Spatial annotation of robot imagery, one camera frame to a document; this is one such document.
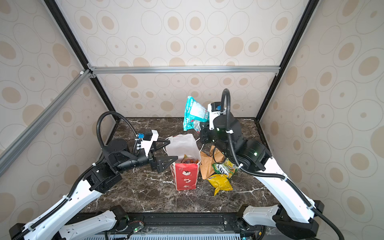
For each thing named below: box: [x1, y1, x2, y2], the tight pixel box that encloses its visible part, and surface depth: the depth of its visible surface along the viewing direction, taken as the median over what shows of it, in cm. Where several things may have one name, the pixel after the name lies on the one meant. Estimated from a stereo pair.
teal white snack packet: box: [183, 96, 210, 133], surface depth 57 cm
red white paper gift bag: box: [165, 133, 201, 191], surface depth 78 cm
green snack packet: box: [212, 158, 240, 179], surface depth 91 cm
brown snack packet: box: [200, 145, 226, 180], surface depth 89 cm
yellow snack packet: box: [207, 174, 233, 196], surface depth 83 cm
